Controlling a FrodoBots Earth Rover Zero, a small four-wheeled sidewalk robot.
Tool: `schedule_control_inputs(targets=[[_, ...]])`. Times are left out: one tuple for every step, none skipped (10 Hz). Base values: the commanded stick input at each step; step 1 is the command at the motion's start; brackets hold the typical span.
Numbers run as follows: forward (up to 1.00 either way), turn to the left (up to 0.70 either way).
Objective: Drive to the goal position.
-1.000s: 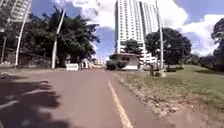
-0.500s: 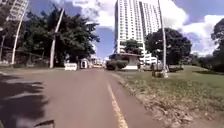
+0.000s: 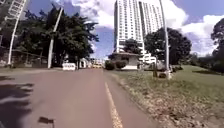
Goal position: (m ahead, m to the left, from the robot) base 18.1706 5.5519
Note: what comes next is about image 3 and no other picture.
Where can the dark green bushes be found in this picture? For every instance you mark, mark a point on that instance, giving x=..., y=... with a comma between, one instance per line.
x=115, y=64

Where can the low small building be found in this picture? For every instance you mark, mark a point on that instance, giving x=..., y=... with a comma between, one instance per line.
x=131, y=60

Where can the small tree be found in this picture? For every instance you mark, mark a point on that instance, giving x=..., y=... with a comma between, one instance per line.
x=132, y=46

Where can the white barrier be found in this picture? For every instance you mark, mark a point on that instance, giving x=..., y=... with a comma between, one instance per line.
x=69, y=66

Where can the tall white tower building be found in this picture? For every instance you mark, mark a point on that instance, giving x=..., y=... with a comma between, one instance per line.
x=133, y=23

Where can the large dark green tree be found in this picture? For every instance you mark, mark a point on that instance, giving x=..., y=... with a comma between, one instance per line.
x=73, y=36

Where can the pale tall pole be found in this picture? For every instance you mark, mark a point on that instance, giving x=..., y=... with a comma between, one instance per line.
x=166, y=43

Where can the grey asphalt road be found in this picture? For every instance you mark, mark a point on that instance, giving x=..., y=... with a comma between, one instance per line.
x=66, y=100

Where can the pale leaning pole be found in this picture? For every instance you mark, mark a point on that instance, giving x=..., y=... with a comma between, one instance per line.
x=12, y=40
x=52, y=43

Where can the grass verge with dry leaves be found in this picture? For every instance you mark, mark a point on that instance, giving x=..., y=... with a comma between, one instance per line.
x=186, y=90

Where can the fence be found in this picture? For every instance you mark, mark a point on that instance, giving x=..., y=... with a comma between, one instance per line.
x=26, y=59

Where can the trees beside grass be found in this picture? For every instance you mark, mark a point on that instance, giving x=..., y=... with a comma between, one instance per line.
x=216, y=43

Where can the pale high-rise building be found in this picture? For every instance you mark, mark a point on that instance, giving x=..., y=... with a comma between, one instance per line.
x=13, y=10

